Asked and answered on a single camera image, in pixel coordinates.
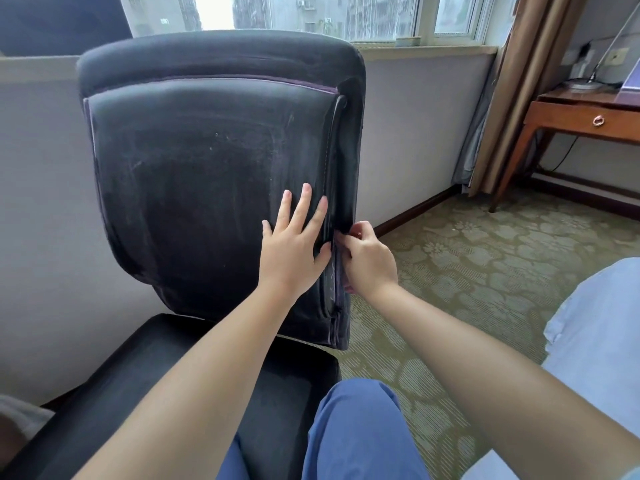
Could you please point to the wooden furniture leg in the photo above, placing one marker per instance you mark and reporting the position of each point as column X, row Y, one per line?
column 512, row 164

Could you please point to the blue trousers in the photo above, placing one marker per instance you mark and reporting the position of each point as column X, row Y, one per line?
column 360, row 434

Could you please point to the person's left hand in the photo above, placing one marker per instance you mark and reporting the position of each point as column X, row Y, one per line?
column 287, row 259

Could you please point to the white wall socket with plug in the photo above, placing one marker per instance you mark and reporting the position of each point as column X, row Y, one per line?
column 575, row 59

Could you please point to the beige window sill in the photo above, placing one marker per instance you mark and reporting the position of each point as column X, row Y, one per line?
column 40, row 69

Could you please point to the dark wooden baseboard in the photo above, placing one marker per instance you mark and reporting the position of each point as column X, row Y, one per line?
column 415, row 212
column 590, row 194

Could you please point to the black tissue box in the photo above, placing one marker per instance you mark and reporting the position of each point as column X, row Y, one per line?
column 60, row 24

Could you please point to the white sheer curtain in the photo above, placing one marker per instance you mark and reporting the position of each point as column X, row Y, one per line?
column 25, row 412

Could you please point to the blue standing display card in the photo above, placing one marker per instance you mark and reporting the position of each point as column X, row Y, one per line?
column 632, row 79

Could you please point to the silver desk lamp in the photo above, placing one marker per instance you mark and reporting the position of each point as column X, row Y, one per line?
column 582, row 84

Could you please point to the grey window frame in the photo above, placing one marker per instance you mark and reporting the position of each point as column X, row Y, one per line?
column 427, row 19

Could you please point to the person's left forearm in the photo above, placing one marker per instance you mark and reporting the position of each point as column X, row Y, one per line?
column 185, row 394

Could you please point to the grey building with antenna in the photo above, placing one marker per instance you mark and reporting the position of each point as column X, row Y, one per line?
column 160, row 12

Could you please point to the brown curtain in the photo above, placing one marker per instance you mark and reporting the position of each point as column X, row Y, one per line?
column 530, row 84

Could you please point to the person's right hand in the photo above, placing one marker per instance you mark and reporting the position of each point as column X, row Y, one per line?
column 372, row 267

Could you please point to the tall grey apartment building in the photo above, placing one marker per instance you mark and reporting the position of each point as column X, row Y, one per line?
column 290, row 12

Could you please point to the wide grey apartment building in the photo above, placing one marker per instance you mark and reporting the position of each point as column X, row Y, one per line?
column 385, row 14

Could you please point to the person's right forearm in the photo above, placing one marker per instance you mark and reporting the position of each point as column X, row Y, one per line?
column 500, row 384

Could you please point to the black leather chair backrest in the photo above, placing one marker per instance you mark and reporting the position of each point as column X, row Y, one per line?
column 200, row 169

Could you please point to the brown wooden desk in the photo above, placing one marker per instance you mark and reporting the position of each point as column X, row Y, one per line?
column 565, row 117

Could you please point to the grey curtain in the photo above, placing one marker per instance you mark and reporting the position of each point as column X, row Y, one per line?
column 475, row 134

